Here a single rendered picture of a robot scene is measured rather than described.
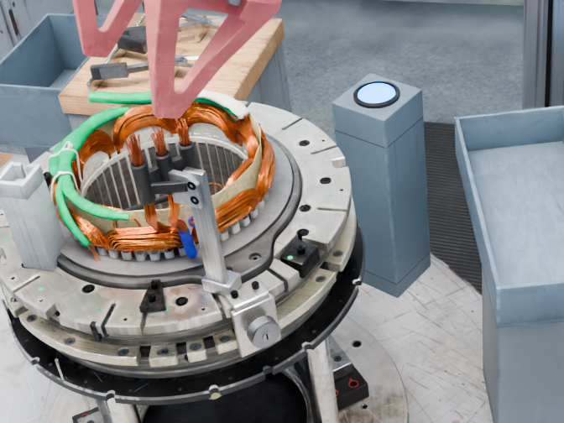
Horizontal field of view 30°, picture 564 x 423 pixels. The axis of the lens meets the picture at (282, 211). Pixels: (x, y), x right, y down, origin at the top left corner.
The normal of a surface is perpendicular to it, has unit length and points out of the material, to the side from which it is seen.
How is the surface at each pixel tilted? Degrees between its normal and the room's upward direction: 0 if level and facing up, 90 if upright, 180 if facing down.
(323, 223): 0
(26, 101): 90
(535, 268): 0
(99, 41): 90
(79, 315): 0
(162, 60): 105
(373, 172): 90
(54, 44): 90
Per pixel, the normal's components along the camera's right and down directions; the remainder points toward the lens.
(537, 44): -0.84, 0.41
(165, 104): 0.49, 0.61
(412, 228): 0.76, 0.33
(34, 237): -0.32, 0.62
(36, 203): 0.94, 0.11
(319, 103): -0.12, -0.78
